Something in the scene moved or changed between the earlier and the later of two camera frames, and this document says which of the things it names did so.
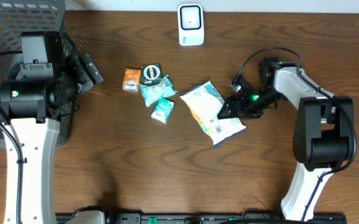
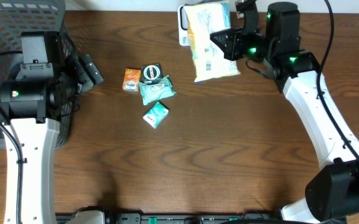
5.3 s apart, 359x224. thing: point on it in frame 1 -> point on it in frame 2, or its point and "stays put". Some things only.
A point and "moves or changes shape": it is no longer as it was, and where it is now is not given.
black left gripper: x=84 y=73 stays put
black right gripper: x=239 y=98 -> x=229 y=47
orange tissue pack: x=131 y=79 stays put
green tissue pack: x=163 y=109 moves or changes shape
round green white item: x=151 y=73 stays put
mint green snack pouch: x=155 y=92 stays put
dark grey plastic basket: x=1 y=23 stays put
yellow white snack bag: x=205 y=101 -> x=209 y=60
